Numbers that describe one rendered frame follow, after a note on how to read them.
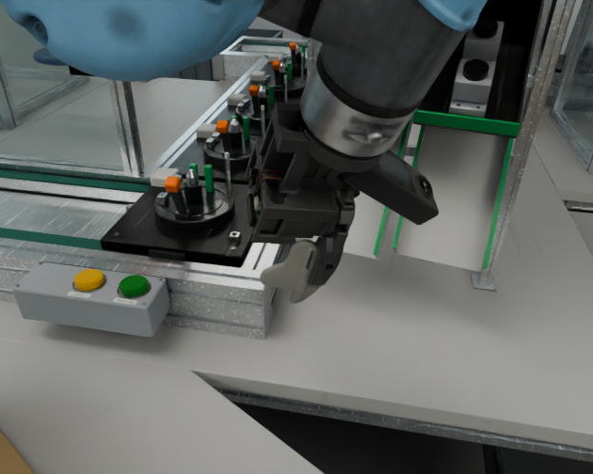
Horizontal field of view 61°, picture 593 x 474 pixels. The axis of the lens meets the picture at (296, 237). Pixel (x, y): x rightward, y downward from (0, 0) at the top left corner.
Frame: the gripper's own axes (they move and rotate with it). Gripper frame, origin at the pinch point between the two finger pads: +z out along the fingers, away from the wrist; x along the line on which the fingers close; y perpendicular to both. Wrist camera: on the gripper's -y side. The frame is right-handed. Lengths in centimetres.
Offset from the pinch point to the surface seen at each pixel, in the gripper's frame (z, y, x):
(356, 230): 14.1, -15.8, -13.1
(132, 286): 23.3, 16.4, -8.3
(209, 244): 25.2, 4.7, -16.6
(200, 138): 45, 2, -58
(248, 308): 23.9, -0.4, -4.9
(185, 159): 40, 6, -47
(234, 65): 82, -20, -132
